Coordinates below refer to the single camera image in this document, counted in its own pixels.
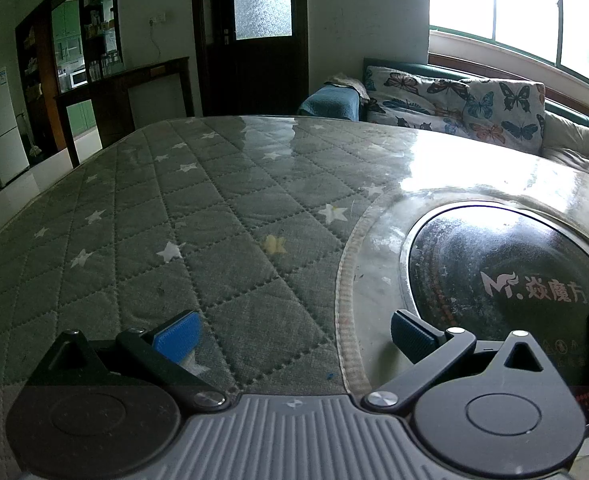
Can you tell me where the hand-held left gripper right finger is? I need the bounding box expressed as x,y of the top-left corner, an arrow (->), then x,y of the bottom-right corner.
361,309 -> 567,413

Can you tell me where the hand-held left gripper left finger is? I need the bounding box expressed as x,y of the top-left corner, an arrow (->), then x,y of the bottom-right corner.
24,310 -> 230,411

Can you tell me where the round black induction cooktop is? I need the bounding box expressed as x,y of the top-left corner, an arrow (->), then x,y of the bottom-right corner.
399,204 -> 589,436

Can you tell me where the grey quilted star table cover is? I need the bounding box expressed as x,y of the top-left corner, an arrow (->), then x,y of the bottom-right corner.
0,115 -> 589,480

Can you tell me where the beige cushion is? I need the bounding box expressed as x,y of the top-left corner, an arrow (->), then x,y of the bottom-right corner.
541,110 -> 589,181

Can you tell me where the butterfly print pillow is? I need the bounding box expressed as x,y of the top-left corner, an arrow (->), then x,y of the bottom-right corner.
461,79 -> 546,156
363,65 -> 472,111
364,97 -> 470,136

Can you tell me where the blue armrest cover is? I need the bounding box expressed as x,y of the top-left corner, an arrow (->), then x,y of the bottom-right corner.
297,85 -> 362,122

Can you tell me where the dark wooden console table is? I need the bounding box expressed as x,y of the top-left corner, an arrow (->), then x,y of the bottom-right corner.
53,56 -> 196,168

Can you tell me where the beige towel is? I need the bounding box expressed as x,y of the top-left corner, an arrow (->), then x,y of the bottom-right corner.
327,75 -> 370,98

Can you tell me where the dark wooden door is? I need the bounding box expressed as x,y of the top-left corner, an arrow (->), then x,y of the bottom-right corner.
190,0 -> 309,117

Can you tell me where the butterfly pattern cushion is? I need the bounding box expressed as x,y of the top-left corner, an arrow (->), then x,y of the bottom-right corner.
363,56 -> 589,183

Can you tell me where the dark wooden shelf cabinet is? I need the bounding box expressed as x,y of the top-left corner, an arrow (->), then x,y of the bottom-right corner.
14,0 -> 122,161

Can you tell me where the green framed window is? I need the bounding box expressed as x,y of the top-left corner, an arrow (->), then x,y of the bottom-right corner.
428,0 -> 589,93

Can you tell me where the wall socket with cable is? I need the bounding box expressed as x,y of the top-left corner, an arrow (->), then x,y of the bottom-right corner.
147,14 -> 168,58

